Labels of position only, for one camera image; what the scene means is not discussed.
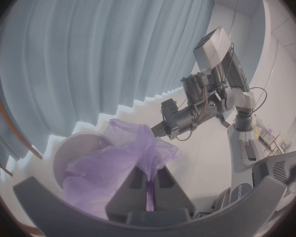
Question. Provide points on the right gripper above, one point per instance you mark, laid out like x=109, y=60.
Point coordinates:
x=185, y=121

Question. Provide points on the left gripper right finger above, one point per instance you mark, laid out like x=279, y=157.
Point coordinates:
x=172, y=196

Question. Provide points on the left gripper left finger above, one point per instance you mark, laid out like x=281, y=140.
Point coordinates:
x=128, y=196

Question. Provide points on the white trash bin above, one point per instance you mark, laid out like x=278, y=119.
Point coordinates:
x=71, y=144

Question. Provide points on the pale blue curtain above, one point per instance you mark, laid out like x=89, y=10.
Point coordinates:
x=101, y=46

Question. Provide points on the purple plastic bag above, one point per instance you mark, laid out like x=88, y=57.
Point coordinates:
x=108, y=167

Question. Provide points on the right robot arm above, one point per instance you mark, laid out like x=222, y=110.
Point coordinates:
x=241, y=132

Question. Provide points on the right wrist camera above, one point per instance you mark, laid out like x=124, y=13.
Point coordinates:
x=169, y=109

